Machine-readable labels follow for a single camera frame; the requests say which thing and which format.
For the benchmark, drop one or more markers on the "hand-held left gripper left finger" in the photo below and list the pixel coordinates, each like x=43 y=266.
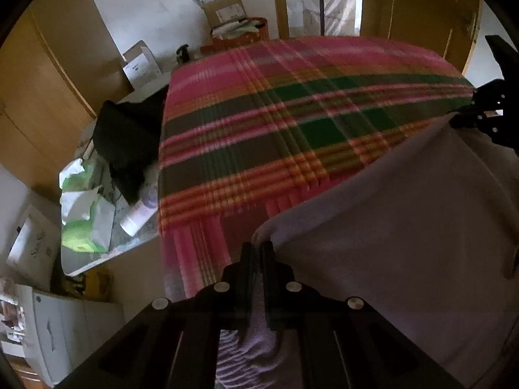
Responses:
x=247 y=259

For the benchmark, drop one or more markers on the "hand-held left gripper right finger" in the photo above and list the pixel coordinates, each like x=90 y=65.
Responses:
x=267 y=259

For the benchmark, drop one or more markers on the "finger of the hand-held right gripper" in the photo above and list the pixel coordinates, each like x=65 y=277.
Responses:
x=468 y=117

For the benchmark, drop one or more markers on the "mauve fleece garment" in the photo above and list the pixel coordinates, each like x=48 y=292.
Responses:
x=385 y=231

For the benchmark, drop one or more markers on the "wooden door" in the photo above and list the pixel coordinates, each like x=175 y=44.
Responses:
x=413 y=16

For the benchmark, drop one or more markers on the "white bottle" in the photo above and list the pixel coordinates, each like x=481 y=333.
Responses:
x=138 y=214

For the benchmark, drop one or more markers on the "white side table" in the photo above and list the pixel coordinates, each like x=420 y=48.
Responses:
x=121 y=247

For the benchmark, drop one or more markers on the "plaid bed blanket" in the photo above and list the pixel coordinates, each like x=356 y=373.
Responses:
x=284 y=129

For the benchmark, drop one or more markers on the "yellow patterned bag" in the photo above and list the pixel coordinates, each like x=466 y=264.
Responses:
x=89 y=285

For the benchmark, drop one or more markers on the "green tissue pack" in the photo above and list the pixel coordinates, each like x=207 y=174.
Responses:
x=77 y=172
x=87 y=227

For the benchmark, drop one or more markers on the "black bag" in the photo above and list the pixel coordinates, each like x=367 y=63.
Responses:
x=125 y=142

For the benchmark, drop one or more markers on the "white drawer cabinet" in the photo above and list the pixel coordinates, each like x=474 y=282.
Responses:
x=65 y=332

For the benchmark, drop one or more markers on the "small black device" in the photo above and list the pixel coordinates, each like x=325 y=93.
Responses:
x=183 y=53

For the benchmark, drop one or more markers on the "small white box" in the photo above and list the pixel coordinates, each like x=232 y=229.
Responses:
x=142 y=65

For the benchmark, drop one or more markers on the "photo frames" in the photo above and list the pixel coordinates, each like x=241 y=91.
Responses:
x=10 y=320

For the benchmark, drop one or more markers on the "brown cardboard box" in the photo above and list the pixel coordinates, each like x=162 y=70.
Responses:
x=227 y=10

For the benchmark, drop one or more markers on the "wooden wardrobe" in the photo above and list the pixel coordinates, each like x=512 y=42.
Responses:
x=52 y=69

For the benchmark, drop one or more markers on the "wooden door frame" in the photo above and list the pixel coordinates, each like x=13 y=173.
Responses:
x=279 y=4

